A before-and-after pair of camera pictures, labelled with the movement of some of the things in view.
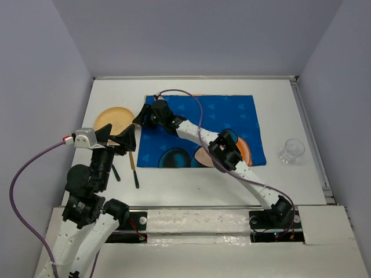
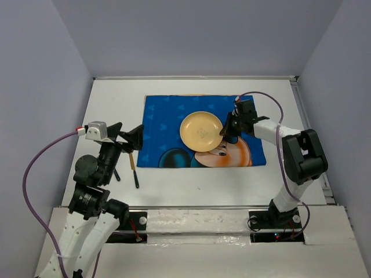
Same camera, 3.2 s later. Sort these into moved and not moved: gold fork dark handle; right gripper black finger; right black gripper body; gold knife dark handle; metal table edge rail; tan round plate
Moved: right gripper black finger; tan round plate; right black gripper body
Not moved: gold knife dark handle; gold fork dark handle; metal table edge rail
